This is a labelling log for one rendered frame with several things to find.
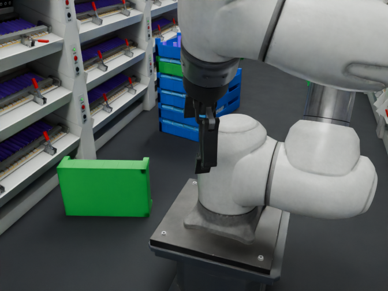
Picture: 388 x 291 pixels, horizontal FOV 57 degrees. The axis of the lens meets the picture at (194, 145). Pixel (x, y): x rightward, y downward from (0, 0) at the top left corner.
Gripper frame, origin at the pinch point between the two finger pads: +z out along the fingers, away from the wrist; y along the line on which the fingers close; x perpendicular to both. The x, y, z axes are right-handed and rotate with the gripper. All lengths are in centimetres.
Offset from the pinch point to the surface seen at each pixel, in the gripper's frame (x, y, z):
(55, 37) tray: -37, -68, 31
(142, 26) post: -2, -119, 71
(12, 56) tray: -46, -50, 21
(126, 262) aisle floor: -18, 9, 51
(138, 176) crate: -13, -18, 48
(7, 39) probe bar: -48, -57, 21
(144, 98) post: -5, -99, 107
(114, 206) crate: -22, -13, 59
